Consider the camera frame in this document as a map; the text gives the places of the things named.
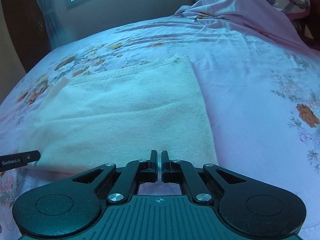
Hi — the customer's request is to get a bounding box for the cream knit sweater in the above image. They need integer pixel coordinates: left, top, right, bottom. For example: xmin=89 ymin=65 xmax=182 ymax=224
xmin=20 ymin=54 xmax=217 ymax=174

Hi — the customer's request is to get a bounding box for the floral pink bed sheet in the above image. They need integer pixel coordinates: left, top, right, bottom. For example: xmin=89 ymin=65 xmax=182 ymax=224
xmin=1 ymin=15 xmax=319 ymax=239

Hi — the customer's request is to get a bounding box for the dark wooden door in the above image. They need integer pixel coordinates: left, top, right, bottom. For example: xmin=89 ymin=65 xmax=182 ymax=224
xmin=1 ymin=0 xmax=52 ymax=73

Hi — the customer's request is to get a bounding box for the left grey curtain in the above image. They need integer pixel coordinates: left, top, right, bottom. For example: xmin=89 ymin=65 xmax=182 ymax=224
xmin=36 ymin=0 xmax=68 ymax=50

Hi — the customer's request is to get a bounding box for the pink blanket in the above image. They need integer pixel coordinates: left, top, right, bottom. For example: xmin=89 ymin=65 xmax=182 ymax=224
xmin=174 ymin=0 xmax=319 ymax=57

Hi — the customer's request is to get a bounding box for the red white headboard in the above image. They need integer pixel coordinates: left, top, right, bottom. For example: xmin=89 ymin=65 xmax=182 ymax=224
xmin=290 ymin=0 xmax=319 ymax=51

